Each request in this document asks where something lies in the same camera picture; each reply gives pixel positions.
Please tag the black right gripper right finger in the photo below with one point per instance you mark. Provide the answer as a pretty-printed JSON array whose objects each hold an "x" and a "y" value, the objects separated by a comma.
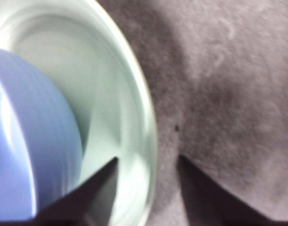
[{"x": 205, "y": 202}]

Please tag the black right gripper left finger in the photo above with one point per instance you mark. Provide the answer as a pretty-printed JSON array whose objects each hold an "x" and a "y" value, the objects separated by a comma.
[{"x": 87, "y": 200}]

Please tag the blue ribbed bowl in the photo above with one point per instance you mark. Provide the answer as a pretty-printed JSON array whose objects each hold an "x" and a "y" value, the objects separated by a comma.
[{"x": 28, "y": 131}]

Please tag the green round plate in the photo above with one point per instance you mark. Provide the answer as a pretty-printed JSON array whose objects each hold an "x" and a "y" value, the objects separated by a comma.
[{"x": 111, "y": 94}]

